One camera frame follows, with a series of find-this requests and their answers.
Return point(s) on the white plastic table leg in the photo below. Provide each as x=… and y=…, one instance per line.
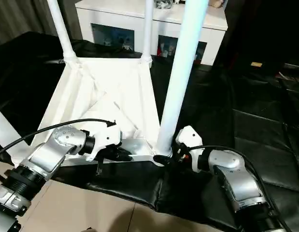
x=62, y=31
x=2, y=133
x=180, y=72
x=147, y=29

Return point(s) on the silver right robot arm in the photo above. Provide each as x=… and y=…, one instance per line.
x=231, y=169

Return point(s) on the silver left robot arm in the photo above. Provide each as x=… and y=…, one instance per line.
x=57, y=145

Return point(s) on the black work mat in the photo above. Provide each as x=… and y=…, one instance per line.
x=236, y=111

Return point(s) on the small yellow tag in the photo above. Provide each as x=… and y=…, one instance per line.
x=256, y=64

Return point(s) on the white cabinet with glass doors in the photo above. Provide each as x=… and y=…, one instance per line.
x=115, y=14

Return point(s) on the small grey object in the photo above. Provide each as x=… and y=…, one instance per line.
x=163, y=4

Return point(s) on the grey curtain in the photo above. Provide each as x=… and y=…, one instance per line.
x=28, y=19

